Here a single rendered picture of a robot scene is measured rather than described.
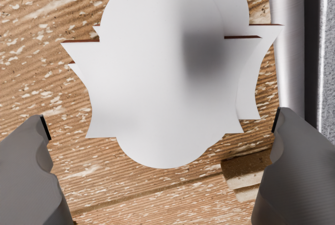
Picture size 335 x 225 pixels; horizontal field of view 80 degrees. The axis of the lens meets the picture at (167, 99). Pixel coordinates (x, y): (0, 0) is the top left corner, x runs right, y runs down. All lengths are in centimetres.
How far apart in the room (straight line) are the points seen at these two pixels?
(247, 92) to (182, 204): 18
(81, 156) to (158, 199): 11
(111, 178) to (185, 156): 11
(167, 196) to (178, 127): 14
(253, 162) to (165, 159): 10
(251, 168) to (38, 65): 22
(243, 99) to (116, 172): 16
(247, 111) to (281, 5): 9
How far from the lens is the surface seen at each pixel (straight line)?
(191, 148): 17
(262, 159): 24
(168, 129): 15
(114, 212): 31
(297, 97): 25
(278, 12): 21
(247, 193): 24
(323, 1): 23
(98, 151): 23
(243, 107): 17
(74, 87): 19
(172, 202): 28
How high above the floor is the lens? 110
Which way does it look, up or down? 62 degrees down
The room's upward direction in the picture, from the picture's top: 177 degrees clockwise
